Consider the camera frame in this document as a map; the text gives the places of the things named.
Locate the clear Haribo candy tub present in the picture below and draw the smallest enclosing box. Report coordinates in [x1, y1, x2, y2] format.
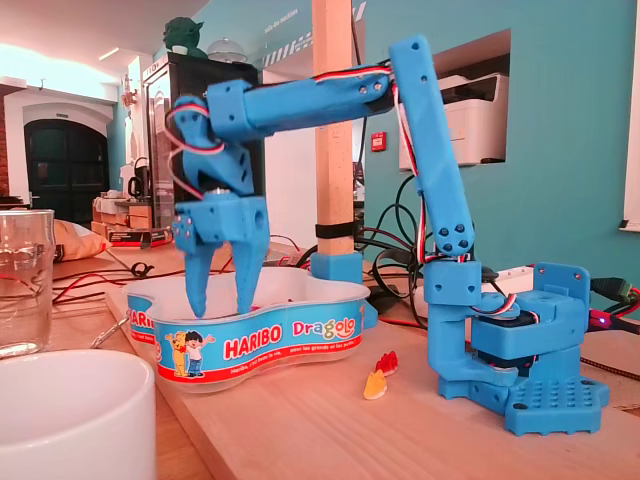
[122, 264, 380, 396]

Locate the black red flat box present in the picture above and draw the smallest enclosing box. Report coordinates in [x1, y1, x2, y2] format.
[106, 225, 175, 250]

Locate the black kettle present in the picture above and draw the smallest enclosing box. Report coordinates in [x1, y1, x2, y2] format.
[127, 157, 151, 201]

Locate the yellow snack bag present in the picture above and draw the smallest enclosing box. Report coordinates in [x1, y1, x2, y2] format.
[52, 218, 114, 262]

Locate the black fridge cabinet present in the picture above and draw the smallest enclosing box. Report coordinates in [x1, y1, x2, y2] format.
[144, 52, 266, 239]

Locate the dark arched door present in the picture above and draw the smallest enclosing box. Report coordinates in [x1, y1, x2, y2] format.
[23, 118, 110, 226]

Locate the red gummy candy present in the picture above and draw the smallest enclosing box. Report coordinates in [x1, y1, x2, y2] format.
[374, 350, 400, 377]

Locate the clear glass dome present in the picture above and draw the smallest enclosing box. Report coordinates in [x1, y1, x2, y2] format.
[206, 37, 247, 64]

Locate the yellow gummy candy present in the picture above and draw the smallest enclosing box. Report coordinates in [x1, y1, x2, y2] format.
[362, 369, 390, 401]

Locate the clear drinking glass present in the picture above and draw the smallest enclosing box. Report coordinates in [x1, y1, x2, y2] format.
[0, 208, 56, 360]

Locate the green Yoda figure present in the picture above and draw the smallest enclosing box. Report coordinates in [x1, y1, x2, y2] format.
[162, 16, 207, 59]

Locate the white ceramic mug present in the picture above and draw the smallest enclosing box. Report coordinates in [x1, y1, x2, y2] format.
[0, 348, 158, 480]

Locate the light wooden base board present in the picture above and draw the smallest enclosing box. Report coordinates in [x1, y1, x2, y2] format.
[104, 279, 640, 480]

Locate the white power strip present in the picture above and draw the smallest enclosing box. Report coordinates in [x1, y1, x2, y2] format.
[482, 264, 539, 289]

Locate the white office printer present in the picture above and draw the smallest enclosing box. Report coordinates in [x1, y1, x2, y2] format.
[398, 72, 511, 171]

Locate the blue post mount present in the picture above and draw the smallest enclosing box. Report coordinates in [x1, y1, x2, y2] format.
[309, 249, 365, 284]

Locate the black strap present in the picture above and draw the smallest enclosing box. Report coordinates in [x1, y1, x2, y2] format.
[314, 223, 360, 242]

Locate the wooden post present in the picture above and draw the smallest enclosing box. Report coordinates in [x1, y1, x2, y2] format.
[310, 0, 360, 256]

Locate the thin black cable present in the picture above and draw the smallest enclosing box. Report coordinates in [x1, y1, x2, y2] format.
[372, 174, 434, 329]

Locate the green cable connector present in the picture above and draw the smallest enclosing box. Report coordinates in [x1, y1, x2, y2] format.
[589, 277, 640, 304]

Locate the white wall board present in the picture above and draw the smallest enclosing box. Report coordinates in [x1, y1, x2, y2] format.
[623, 29, 640, 234]

